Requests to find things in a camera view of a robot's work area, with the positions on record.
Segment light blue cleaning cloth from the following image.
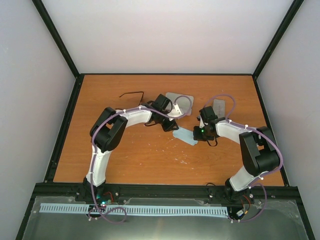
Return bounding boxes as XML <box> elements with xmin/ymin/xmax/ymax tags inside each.
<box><xmin>172</xmin><ymin>127</ymin><xmax>198</xmax><ymax>146</ymax></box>

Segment pink glasses case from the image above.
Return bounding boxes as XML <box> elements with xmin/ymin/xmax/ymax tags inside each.
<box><xmin>165</xmin><ymin>92</ymin><xmax>194</xmax><ymax>113</ymax></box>

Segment grey green glasses case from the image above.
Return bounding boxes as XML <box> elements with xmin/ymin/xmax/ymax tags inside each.
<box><xmin>212</xmin><ymin>99</ymin><xmax>226</xmax><ymax>118</ymax></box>

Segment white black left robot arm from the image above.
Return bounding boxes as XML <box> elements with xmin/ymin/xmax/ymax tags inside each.
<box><xmin>83</xmin><ymin>94</ymin><xmax>184</xmax><ymax>202</ymax></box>

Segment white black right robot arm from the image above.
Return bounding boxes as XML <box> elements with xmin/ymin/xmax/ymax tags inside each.
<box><xmin>193</xmin><ymin>106</ymin><xmax>283</xmax><ymax>203</ymax></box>

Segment black round sunglasses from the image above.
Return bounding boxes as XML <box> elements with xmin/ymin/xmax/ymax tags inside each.
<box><xmin>119</xmin><ymin>91</ymin><xmax>145</xmax><ymax>106</ymax></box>

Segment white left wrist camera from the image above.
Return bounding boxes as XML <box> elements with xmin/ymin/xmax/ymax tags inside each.
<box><xmin>169</xmin><ymin>103</ymin><xmax>184</xmax><ymax>118</ymax></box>

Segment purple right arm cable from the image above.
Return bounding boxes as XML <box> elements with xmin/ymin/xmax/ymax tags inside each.
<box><xmin>203</xmin><ymin>93</ymin><xmax>285</xmax><ymax>224</ymax></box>

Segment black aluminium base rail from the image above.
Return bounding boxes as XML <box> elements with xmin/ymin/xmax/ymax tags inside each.
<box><xmin>32</xmin><ymin>182</ymin><xmax>301</xmax><ymax>205</ymax></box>

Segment light blue slotted cable duct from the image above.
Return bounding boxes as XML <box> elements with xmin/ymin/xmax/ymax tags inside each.
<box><xmin>39</xmin><ymin>203</ymin><xmax>228</xmax><ymax>218</ymax></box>

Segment black cage frame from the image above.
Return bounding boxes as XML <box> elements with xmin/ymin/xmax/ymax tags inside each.
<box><xmin>16</xmin><ymin>0</ymin><xmax>303</xmax><ymax>240</ymax></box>

